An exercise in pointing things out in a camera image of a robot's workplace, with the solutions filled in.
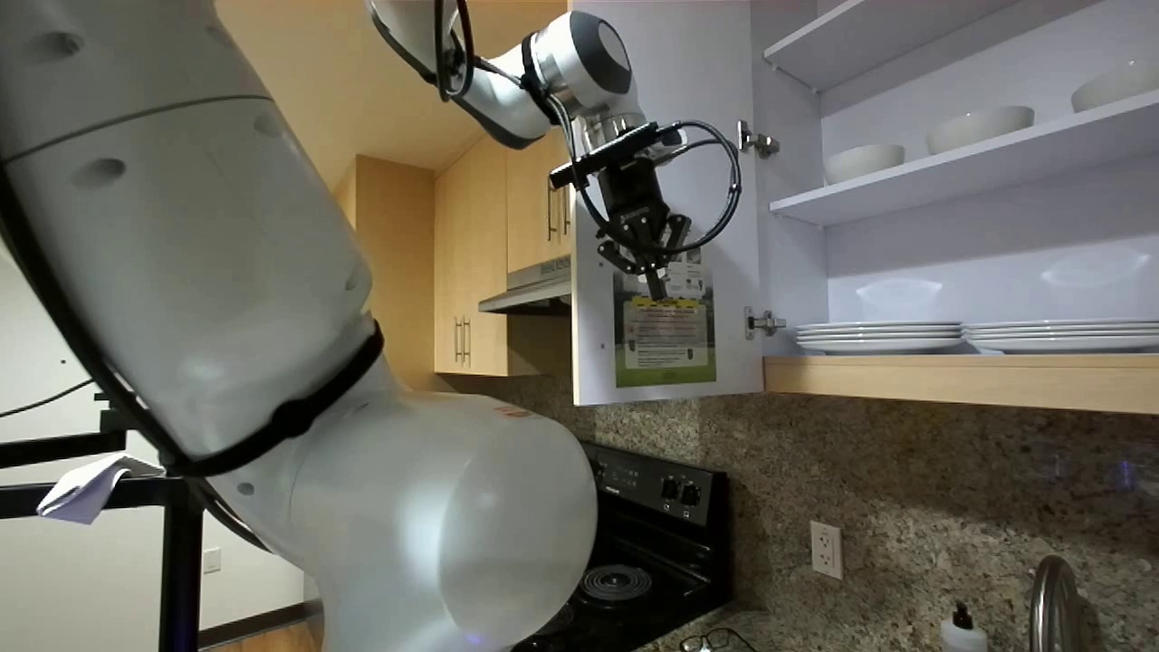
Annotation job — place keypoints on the green paper notice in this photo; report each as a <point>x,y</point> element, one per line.
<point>664,337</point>

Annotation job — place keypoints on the white bowl right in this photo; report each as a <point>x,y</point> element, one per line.
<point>1132,76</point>

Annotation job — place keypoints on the black metal stand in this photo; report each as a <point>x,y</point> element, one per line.
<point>167,491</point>

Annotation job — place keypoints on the white bowl middle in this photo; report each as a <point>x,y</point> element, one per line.
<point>981,126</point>

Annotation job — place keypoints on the white cabinet door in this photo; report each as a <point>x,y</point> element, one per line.
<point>691,72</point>

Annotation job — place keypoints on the white open cabinet shelving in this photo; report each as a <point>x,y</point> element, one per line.
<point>1046,221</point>

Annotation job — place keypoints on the white wall outlet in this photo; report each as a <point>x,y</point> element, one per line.
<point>829,551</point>

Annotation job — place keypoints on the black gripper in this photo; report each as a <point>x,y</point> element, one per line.
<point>632,216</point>

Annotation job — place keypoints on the chrome faucet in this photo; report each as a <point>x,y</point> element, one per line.
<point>1056,618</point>

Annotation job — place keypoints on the metal door hinge lower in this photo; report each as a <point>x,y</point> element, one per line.
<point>762,325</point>

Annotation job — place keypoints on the metal door hinge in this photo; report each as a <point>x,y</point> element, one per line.
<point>762,325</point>
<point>760,142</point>

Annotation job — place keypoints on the right stack of white plates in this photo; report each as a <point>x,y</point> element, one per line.
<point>1064,336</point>

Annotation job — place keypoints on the stack of white plates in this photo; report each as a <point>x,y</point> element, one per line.
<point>1064,336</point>
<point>879,337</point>

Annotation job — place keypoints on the left stack of white plates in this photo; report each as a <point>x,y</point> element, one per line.
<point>879,337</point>

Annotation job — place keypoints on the white bowl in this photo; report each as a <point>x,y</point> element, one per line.
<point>981,126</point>
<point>1132,76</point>
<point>865,159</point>

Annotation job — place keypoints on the black stove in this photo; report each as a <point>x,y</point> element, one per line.
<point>662,555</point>

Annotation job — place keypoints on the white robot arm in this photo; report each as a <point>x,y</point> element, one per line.
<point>215,276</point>

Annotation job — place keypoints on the light wood wall cabinets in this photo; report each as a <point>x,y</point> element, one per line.
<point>441,243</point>

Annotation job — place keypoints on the steel range hood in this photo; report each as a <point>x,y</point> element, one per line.
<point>534,290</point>

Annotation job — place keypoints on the white bowl left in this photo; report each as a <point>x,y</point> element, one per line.
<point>865,159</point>

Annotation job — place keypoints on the metal door hinge upper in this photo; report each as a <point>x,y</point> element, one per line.
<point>760,142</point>

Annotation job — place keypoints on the white crumpled paper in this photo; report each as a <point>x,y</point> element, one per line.
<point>86,491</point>

